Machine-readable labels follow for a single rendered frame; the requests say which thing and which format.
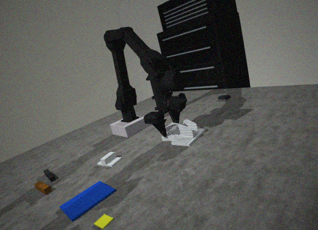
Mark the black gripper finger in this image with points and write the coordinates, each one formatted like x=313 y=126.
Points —
x=174 y=116
x=161 y=127

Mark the blue flat rectangular plate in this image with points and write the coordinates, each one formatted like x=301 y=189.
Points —
x=86 y=200

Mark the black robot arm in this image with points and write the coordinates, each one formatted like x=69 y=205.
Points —
x=160 y=73

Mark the dark grey long bar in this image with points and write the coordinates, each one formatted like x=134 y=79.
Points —
x=49 y=175

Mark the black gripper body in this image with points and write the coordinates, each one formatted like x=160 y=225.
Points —
x=157 y=117

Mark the yellow flat rectangular plate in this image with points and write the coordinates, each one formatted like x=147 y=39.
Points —
x=103 y=221

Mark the brown rectangular block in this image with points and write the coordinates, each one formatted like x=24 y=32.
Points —
x=42 y=187

